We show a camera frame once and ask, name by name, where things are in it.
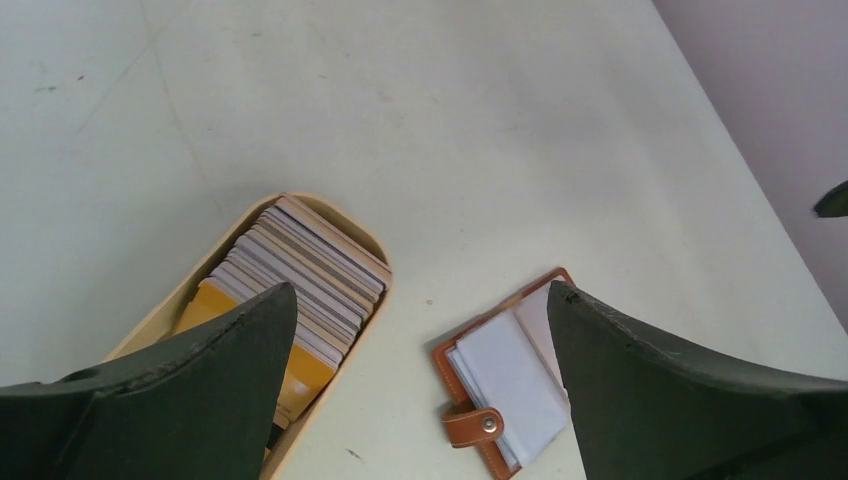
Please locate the stack of credit cards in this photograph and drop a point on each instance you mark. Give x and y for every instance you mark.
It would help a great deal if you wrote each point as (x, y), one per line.
(338, 284)

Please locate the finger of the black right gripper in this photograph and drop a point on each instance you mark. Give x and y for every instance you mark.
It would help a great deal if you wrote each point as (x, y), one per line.
(834, 204)

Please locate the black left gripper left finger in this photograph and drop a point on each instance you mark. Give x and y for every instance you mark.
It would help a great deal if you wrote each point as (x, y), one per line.
(198, 405)

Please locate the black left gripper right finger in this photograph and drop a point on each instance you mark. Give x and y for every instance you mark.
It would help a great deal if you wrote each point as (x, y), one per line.
(647, 404)

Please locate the beige oval card tray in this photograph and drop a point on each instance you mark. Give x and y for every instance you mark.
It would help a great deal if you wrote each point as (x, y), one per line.
(160, 322)

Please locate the brown leather card holder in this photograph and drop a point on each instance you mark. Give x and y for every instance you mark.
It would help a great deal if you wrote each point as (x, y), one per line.
(508, 401)

